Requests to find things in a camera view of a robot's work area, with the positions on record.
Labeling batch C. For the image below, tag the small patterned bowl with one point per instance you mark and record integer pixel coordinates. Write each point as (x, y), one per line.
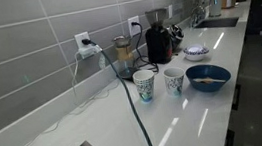
(196, 56)

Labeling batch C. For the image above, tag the blue bowl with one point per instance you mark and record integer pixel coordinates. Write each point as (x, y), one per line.
(211, 86)

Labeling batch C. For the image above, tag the white canister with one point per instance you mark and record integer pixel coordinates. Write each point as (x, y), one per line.
(215, 7)

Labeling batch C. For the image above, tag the chrome faucet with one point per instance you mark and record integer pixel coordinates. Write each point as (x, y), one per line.
(197, 14)

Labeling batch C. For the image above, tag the pale yellow food piece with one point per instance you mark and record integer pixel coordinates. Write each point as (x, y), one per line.
(209, 80)

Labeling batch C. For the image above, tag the chrome kettle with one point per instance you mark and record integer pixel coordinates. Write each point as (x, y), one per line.
(176, 33)

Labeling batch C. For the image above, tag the patterned paper cup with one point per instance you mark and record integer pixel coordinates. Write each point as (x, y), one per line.
(174, 81)
(144, 84)

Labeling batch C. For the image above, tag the glass pour-over carafe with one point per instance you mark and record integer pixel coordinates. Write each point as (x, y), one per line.
(124, 52)

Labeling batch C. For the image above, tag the black coffee scale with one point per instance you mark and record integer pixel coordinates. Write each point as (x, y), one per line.
(128, 74)

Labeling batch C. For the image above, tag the white plug adapter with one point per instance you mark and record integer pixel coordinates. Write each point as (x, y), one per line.
(87, 51)

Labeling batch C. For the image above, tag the white wall outlet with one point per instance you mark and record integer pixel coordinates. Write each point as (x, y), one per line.
(79, 36)
(170, 11)
(136, 30)

